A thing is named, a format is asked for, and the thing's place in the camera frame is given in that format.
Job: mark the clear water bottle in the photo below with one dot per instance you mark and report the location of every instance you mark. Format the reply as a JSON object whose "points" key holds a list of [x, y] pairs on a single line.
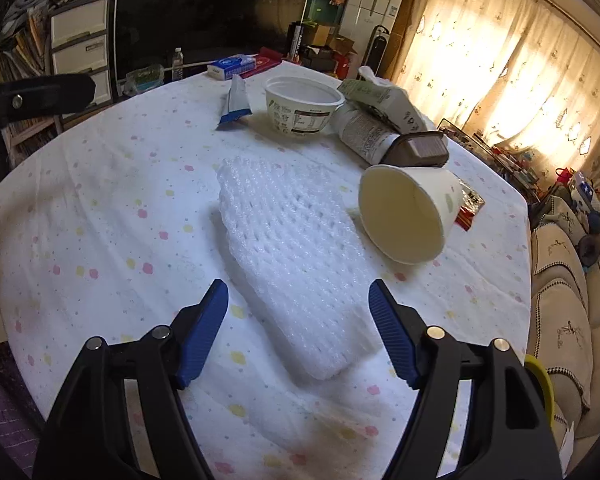
{"points": [[178, 65]]}

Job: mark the pile of plush toys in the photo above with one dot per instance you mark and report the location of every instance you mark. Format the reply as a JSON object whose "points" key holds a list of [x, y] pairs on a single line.
{"points": [[583, 198]]}

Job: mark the red flat packet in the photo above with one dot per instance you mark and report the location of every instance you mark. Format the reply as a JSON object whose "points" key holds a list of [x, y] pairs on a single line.
{"points": [[264, 60]]}

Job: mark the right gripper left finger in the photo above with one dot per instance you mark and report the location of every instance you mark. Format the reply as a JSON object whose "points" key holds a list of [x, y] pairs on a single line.
{"points": [[87, 434]]}

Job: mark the brown small carton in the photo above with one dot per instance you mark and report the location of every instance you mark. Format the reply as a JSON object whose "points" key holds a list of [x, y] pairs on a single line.
{"points": [[425, 149]]}

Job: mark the white foam mesh sleeve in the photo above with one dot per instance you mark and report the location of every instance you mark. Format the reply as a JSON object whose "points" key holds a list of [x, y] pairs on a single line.
{"points": [[299, 253]]}

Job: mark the black tower fan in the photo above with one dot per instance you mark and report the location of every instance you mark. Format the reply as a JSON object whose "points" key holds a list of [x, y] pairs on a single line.
{"points": [[376, 48]]}

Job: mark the clear plastic bag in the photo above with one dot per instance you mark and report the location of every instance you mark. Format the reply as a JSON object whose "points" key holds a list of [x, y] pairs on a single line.
{"points": [[143, 80]]}

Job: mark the white drawer unit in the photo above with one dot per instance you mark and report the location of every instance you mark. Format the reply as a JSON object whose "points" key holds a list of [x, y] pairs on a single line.
{"points": [[79, 43]]}

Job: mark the large curved television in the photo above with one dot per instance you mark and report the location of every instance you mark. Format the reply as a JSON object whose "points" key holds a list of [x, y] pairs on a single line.
{"points": [[147, 32]]}

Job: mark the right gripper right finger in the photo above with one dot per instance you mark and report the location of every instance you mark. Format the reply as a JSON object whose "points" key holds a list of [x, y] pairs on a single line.
{"points": [[507, 435]]}

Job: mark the silver blue snack wrapper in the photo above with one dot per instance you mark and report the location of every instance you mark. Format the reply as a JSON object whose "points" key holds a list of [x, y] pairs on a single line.
{"points": [[236, 103]]}

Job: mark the beige sofa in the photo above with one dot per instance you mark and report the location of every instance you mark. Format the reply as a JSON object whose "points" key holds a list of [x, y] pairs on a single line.
{"points": [[564, 330]]}

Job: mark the yellow rim trash bin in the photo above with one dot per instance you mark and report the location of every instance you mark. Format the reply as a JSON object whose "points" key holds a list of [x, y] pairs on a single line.
{"points": [[542, 385]]}

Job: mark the blue tissue pack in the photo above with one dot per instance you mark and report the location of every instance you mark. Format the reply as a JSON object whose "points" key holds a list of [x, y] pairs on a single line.
{"points": [[226, 68]]}

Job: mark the green white drink can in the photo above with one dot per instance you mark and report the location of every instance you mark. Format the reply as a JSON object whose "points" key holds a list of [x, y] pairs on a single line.
{"points": [[364, 134]]}

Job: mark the white paper cup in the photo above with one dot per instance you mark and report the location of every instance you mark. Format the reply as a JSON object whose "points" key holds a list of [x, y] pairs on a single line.
{"points": [[408, 212]]}

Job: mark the white instant noodle bowl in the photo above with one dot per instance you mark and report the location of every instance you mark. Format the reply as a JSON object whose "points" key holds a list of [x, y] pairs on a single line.
{"points": [[300, 107]]}

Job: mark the red snack packet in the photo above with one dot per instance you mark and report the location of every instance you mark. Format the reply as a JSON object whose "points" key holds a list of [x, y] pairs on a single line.
{"points": [[470, 205]]}

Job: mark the floral white tablecloth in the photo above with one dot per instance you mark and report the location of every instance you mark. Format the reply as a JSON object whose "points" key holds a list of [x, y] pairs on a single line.
{"points": [[121, 221]]}

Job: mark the green white paper bag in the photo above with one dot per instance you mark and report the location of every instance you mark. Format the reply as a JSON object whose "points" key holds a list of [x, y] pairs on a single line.
{"points": [[386, 101]]}

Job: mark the cream window curtains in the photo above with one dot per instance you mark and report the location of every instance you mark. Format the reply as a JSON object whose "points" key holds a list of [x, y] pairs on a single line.
{"points": [[522, 74]]}

